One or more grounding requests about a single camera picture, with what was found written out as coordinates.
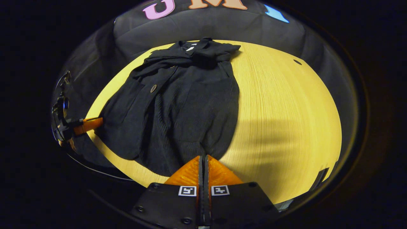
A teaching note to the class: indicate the dark furniture piece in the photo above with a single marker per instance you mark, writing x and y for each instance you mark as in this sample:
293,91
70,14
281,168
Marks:
321,178

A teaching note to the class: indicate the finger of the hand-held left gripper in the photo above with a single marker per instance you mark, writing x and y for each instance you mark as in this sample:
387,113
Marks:
90,124

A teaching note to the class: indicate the black button-up garment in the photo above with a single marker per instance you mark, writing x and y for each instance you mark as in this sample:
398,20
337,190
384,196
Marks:
190,105

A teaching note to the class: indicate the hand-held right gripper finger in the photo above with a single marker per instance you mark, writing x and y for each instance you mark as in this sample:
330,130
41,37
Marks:
206,206
200,206

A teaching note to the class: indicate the black backdrop cloth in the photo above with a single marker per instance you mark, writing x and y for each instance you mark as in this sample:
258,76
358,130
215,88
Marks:
206,25

